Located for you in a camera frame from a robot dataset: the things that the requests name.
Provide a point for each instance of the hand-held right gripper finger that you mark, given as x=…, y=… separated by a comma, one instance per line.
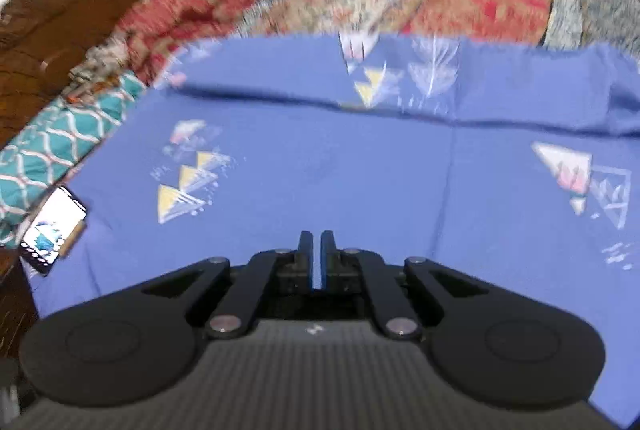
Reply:
x=325, y=267
x=315, y=267

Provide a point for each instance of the blue printed bedsheet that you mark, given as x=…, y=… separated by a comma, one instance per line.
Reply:
x=350, y=170

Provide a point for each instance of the smartphone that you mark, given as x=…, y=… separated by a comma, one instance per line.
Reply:
x=50, y=230

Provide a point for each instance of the teal lattice-patterned cloth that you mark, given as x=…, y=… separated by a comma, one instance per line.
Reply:
x=65, y=135

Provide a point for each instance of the red patterned blanket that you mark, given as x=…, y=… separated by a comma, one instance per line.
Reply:
x=490, y=5

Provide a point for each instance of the carved wooden headboard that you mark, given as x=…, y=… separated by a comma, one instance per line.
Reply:
x=50, y=35

